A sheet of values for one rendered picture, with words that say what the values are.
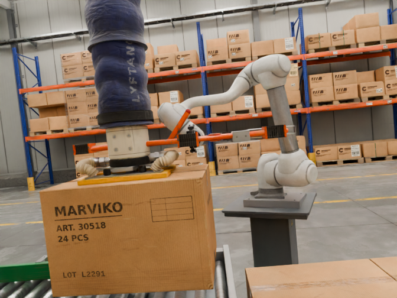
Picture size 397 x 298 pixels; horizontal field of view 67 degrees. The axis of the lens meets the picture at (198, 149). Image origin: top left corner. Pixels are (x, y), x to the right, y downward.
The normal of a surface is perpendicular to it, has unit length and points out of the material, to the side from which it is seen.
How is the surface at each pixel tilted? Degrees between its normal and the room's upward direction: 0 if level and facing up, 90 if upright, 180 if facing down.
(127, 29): 101
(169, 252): 90
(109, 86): 77
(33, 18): 90
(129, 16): 95
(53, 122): 90
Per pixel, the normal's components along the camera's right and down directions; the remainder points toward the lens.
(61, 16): -0.11, 0.07
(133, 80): 0.59, 0.30
